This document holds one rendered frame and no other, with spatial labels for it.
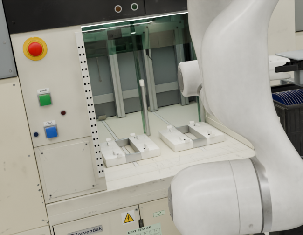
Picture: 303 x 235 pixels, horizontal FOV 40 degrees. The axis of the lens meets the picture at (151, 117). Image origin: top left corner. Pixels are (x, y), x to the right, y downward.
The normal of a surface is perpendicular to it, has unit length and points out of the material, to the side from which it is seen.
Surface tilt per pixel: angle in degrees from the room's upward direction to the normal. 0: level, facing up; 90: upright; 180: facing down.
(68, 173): 90
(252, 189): 57
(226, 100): 93
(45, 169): 90
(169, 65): 90
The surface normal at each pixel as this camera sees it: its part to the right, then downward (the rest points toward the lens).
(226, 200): -0.05, -0.09
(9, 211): 0.29, 0.23
